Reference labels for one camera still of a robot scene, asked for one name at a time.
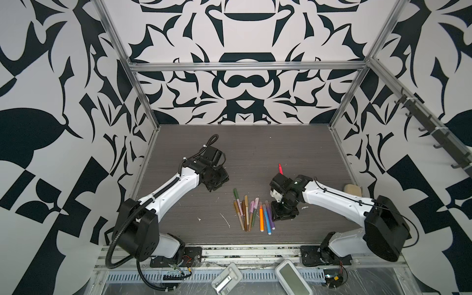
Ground pink cap brown marker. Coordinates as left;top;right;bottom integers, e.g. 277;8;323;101
248;200;255;231

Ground brown marker pen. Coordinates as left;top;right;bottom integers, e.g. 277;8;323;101
241;200;248;232

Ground white handheld device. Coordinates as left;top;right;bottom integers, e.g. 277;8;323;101
211;263;243;295

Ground small circuit board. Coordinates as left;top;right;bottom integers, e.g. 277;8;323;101
323;266;349;290

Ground orange highlighter pen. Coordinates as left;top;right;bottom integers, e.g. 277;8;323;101
259;203;265;232

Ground gold cap cream marker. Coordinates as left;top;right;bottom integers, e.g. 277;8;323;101
244;195;249;226

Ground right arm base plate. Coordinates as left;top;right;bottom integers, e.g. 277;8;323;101
300;245;352;267

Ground tan marker pen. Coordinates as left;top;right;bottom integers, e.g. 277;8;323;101
234;200;245;231

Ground grey screen device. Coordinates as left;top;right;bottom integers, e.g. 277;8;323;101
275;259;313;295

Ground black corrugated cable conduit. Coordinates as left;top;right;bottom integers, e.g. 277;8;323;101
104;133;220;292

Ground beige sponge block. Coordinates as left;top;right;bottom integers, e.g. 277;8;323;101
343;184;363;197

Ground purple highlighter pen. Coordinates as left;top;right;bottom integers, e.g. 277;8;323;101
265;200;275;231

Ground blue highlighter pen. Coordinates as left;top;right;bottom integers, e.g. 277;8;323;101
263;204;272;236

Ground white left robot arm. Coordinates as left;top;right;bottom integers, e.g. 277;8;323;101
106;145;229;269

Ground black wall hook rail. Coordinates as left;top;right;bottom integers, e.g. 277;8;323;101
393;88;472;178

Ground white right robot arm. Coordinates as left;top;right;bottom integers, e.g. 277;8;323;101
270;173;411;267

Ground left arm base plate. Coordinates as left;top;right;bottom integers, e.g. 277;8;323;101
150;247;202;268

